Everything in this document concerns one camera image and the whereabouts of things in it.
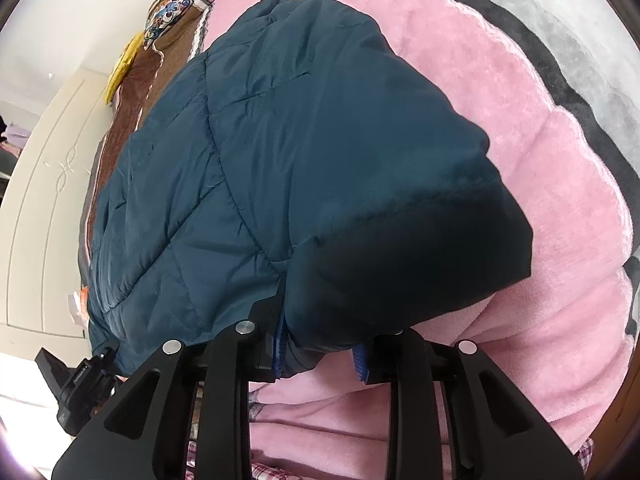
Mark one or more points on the yellow pillow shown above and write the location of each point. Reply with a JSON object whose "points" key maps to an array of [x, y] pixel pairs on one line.
{"points": [[125, 62]]}

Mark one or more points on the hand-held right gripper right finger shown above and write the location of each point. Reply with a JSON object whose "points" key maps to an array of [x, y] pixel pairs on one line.
{"points": [[360, 362]]}

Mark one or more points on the hanging clothes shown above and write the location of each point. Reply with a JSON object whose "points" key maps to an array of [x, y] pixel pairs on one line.
{"points": [[10, 135]]}

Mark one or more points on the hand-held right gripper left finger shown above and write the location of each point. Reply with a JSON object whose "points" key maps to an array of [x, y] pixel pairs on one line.
{"points": [[279, 355]]}

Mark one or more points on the person's pink plaid clothing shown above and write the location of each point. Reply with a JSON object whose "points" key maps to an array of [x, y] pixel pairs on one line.
{"points": [[280, 467]]}

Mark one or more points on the colourful cartoon print pillow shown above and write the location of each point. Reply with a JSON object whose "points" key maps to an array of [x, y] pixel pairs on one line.
{"points": [[167, 7]]}

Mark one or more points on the white bed headboard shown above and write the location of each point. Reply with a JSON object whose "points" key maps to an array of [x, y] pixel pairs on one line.
{"points": [[45, 200]]}

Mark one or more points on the striped fleece blanket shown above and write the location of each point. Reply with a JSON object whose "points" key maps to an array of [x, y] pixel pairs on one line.
{"points": [[525, 160]]}

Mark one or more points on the teal quilted puffer jacket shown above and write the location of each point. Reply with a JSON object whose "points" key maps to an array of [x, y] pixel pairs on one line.
{"points": [[275, 160]]}

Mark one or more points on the white and orange plastic bag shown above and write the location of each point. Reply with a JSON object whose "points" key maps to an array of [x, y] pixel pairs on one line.
{"points": [[77, 307]]}

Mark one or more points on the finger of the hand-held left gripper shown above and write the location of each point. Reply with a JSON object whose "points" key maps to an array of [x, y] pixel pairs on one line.
{"points": [[105, 356]]}

